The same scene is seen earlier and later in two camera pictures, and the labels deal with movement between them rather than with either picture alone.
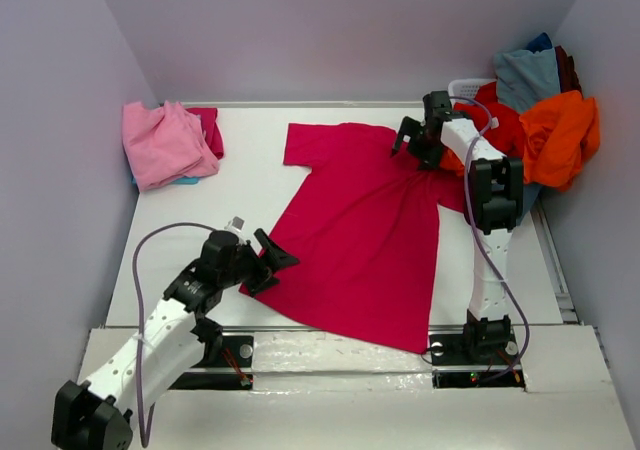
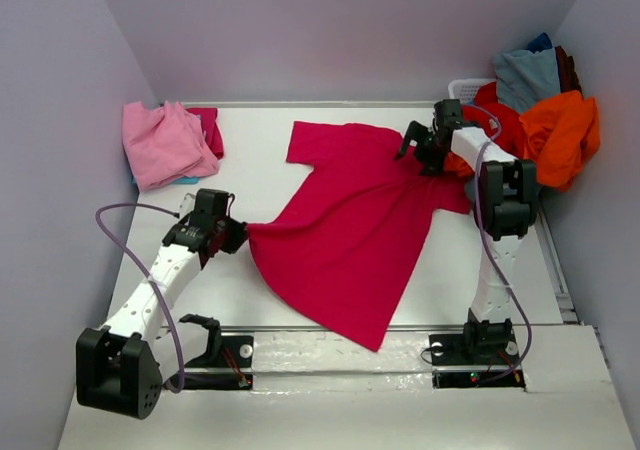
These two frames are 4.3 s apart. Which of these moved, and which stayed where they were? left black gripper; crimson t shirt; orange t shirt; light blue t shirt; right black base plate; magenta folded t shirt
Moved: left black gripper; crimson t shirt
Stayed: light blue t shirt; orange t shirt; magenta folded t shirt; right black base plate
